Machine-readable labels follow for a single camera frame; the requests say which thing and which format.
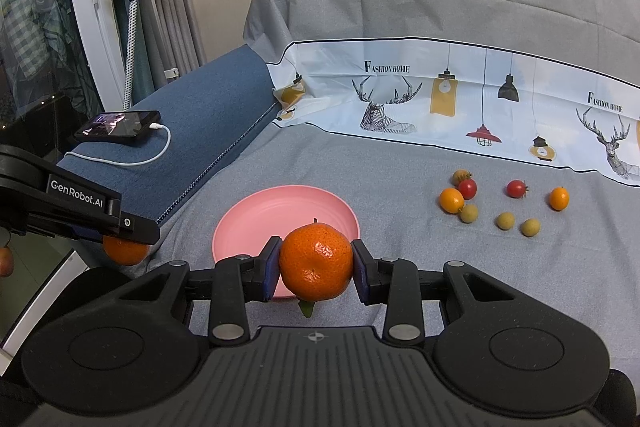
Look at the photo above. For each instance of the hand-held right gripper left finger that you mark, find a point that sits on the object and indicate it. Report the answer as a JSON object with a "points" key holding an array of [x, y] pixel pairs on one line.
{"points": [[272, 269]]}

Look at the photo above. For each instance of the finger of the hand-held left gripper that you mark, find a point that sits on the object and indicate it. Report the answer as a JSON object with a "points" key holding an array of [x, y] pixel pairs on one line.
{"points": [[132, 229]]}

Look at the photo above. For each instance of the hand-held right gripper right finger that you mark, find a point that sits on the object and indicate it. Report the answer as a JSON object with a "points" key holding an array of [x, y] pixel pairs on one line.
{"points": [[361, 274]]}

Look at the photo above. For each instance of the orange mandarin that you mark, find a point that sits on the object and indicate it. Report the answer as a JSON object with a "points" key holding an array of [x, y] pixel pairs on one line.
{"points": [[125, 253]]}

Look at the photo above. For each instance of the mandarin with green leaf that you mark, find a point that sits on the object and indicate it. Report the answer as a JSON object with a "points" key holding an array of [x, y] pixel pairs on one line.
{"points": [[316, 262]]}

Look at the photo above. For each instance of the pink plate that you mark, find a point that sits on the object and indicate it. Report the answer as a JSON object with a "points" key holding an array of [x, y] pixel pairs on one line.
{"points": [[260, 217]]}

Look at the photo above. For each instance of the orange kumquat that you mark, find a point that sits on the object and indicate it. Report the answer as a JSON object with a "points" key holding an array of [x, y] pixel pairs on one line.
{"points": [[559, 198], [451, 200]]}

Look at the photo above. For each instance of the green fruit top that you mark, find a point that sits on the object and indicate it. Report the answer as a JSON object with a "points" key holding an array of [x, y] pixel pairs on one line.
{"points": [[469, 213]]}

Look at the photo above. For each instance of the green fruit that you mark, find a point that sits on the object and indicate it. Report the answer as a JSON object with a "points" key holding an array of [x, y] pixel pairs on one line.
{"points": [[469, 213], [530, 227]]}

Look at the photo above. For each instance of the green fruit hidden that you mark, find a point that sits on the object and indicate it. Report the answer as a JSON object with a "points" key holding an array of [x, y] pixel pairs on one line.
{"points": [[505, 221]]}

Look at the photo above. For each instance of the person's left hand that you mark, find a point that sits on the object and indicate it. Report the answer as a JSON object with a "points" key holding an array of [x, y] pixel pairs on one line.
{"points": [[5, 263]]}

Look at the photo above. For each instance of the black smartphone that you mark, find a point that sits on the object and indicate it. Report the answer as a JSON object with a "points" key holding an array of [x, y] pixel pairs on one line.
{"points": [[117, 125]]}

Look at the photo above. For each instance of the blue sofa armrest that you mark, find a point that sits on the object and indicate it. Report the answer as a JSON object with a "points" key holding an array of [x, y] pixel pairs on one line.
{"points": [[200, 117]]}

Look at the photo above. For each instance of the red cherry tomato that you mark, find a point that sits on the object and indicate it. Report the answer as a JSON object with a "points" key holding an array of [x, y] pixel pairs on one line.
{"points": [[516, 188], [468, 189]]}

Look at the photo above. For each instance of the greenish brown cherry tomato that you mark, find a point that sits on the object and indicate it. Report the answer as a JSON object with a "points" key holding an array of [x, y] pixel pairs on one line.
{"points": [[458, 177]]}

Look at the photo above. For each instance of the checked hanging clothes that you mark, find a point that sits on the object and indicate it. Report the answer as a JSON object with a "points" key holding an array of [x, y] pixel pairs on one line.
{"points": [[25, 32]]}

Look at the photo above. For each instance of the white printed cloth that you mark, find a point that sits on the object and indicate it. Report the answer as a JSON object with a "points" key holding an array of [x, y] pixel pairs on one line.
{"points": [[500, 107]]}

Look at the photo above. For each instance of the white door frame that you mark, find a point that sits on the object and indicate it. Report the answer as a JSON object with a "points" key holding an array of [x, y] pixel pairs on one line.
{"points": [[92, 7]]}

